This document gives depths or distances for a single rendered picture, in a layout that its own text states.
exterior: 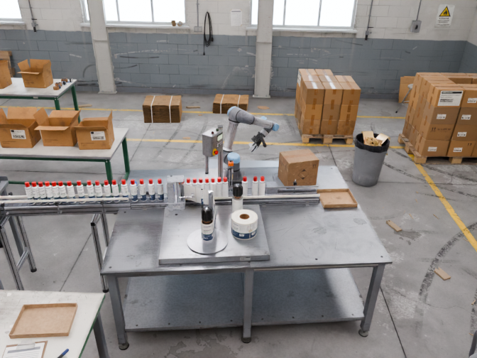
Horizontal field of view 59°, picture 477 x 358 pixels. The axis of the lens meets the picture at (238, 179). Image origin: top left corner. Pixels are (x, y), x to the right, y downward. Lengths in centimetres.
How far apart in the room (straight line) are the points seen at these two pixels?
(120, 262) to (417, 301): 269
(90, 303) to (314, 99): 476
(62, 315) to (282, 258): 153
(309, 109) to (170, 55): 341
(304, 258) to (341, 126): 402
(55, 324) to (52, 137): 271
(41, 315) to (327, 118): 511
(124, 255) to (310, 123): 433
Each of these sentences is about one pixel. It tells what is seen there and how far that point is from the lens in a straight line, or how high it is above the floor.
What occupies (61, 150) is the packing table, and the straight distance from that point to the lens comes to 510.
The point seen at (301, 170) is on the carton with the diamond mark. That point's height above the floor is 103.
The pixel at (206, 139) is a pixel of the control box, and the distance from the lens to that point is 348.
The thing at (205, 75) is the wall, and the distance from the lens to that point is 893.
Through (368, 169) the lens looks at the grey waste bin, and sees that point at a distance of 579.
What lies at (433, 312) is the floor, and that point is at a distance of 433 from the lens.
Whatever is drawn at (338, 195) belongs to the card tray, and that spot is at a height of 83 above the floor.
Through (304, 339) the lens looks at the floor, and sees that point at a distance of 378.
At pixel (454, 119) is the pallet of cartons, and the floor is 72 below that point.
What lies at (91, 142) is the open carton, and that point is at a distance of 498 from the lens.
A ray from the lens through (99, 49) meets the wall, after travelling 921.
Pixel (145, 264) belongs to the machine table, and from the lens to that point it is 317.
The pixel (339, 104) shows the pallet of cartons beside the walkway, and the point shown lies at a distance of 682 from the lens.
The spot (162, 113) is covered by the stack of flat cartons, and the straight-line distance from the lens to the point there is 759.
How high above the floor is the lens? 288
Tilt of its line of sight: 30 degrees down
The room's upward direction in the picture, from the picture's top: 1 degrees clockwise
